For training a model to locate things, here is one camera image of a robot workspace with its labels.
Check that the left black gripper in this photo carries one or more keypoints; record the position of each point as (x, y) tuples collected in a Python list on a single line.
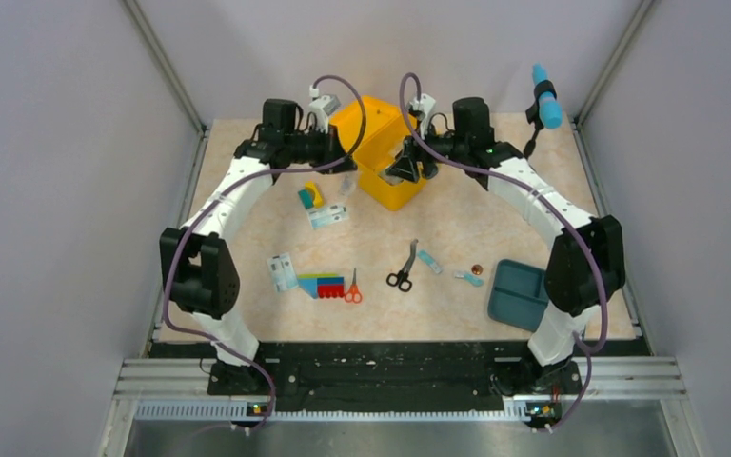
[(330, 143)]

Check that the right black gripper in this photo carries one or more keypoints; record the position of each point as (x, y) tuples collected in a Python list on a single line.
[(405, 167)]

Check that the small clear vial bag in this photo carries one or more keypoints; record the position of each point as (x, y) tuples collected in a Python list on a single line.
[(348, 186)]

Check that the yellow plastic medicine box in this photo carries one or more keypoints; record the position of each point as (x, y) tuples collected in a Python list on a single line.
[(384, 136)]

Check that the teal divided tray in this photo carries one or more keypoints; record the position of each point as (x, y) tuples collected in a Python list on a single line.
[(517, 297)]

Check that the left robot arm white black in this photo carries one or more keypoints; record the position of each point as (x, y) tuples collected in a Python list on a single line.
[(199, 274)]

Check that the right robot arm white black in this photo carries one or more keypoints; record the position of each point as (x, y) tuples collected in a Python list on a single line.
[(586, 263)]

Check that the yellow teal tape roll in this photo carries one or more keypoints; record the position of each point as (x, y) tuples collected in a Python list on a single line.
[(310, 196)]

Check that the blue microphone on stand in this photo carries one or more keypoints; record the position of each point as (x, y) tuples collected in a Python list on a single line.
[(546, 111)]

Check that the light blue plaster strip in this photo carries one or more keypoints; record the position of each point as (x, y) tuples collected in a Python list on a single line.
[(428, 260)]

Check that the white blue wipe sachets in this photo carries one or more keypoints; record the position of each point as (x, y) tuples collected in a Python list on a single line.
[(282, 273)]

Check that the colourful stacked card pack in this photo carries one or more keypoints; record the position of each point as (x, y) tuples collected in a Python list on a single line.
[(323, 286)]

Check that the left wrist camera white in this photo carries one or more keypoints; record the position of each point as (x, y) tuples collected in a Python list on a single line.
[(322, 107)]

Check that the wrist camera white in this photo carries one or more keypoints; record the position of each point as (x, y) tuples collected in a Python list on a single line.
[(322, 107), (422, 108)]

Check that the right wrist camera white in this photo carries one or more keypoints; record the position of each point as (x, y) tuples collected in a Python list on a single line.
[(422, 108)]

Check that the black handled scissors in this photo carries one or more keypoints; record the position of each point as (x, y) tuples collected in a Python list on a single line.
[(400, 279)]

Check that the orange handled scissors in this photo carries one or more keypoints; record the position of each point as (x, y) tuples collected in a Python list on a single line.
[(353, 294)]

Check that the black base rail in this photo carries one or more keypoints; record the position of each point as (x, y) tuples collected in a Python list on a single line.
[(394, 377)]

